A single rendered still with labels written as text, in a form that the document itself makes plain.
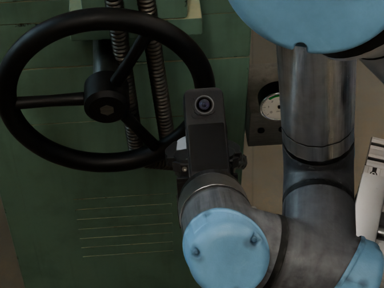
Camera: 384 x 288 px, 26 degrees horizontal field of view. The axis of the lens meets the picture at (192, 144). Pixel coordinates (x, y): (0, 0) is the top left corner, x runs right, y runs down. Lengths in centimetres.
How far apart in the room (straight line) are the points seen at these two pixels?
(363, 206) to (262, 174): 106
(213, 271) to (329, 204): 15
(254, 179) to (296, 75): 131
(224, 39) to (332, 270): 57
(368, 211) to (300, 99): 29
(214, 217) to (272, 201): 127
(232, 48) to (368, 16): 80
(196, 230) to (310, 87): 17
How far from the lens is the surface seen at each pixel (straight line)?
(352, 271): 81
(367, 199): 106
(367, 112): 228
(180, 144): 103
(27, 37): 104
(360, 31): 52
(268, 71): 143
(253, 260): 76
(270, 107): 131
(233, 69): 133
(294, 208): 84
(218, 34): 128
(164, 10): 112
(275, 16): 52
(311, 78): 77
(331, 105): 79
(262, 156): 213
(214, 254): 75
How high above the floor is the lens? 158
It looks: 47 degrees down
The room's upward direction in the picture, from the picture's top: straight up
